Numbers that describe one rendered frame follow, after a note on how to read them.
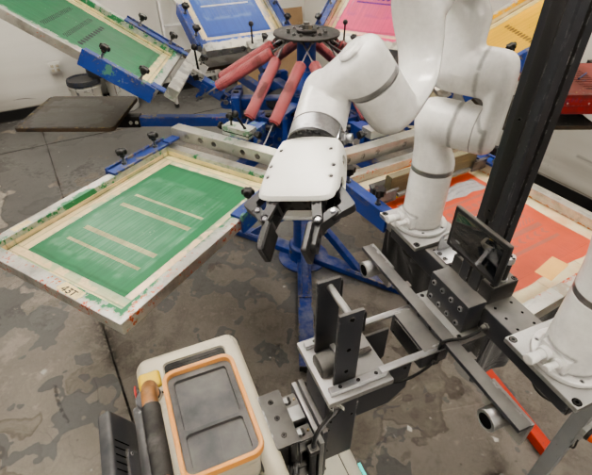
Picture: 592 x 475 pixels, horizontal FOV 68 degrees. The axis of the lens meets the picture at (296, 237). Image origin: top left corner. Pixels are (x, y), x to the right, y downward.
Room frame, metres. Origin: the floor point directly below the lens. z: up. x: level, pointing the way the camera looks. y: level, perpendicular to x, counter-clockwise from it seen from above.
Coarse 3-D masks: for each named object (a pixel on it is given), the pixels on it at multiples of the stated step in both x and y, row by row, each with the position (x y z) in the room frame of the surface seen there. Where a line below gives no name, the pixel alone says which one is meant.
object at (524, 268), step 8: (400, 200) 1.27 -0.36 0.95; (392, 208) 1.21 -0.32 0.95; (520, 256) 0.97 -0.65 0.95; (528, 256) 0.97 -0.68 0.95; (536, 256) 0.97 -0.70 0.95; (520, 264) 0.93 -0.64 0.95; (528, 264) 0.93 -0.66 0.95; (536, 264) 0.93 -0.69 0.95; (512, 272) 0.90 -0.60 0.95; (520, 272) 0.90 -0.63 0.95; (528, 272) 0.90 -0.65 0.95; (520, 280) 0.87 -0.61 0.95; (528, 280) 0.87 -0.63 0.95; (536, 280) 0.87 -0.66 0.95; (520, 288) 0.83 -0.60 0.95
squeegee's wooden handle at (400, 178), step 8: (456, 152) 1.42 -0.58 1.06; (464, 152) 1.42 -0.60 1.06; (456, 160) 1.39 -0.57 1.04; (464, 160) 1.41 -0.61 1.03; (472, 160) 1.43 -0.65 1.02; (408, 168) 1.30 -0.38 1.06; (456, 168) 1.39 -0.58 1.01; (464, 168) 1.41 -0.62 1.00; (392, 176) 1.24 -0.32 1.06; (400, 176) 1.25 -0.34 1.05; (408, 176) 1.27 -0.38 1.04; (392, 184) 1.24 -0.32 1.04; (400, 184) 1.26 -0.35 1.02
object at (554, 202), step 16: (400, 160) 1.49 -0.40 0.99; (352, 176) 1.37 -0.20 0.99; (368, 176) 1.40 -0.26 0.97; (544, 192) 1.26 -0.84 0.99; (560, 208) 1.19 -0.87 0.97; (576, 208) 1.16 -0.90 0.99; (560, 288) 0.80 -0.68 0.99; (528, 304) 0.74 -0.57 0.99; (544, 304) 0.74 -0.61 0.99; (560, 304) 0.77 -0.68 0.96
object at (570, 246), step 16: (464, 176) 1.43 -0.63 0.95; (480, 192) 1.31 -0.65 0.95; (528, 208) 1.21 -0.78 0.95; (544, 224) 1.12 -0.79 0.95; (560, 224) 1.12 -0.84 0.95; (560, 240) 1.04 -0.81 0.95; (576, 240) 1.04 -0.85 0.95; (544, 256) 0.97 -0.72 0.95; (560, 256) 0.97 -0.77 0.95; (576, 256) 0.97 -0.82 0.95
